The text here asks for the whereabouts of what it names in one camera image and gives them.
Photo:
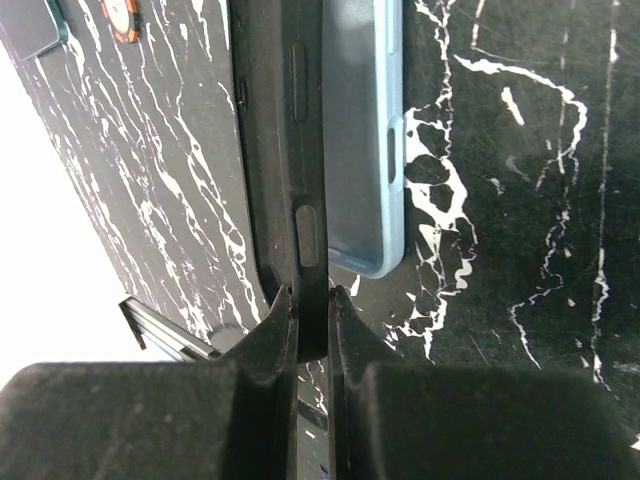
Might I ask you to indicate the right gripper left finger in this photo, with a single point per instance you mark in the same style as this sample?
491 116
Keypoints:
232 417

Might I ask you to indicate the black phone case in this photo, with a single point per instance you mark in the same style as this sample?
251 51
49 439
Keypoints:
276 52

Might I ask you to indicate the small round coin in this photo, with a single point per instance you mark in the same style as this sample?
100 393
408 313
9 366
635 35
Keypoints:
123 16

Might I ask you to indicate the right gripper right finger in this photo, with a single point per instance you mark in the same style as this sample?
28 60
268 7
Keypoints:
393 419

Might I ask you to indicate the aluminium front rail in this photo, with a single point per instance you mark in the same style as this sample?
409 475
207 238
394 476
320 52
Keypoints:
149 327

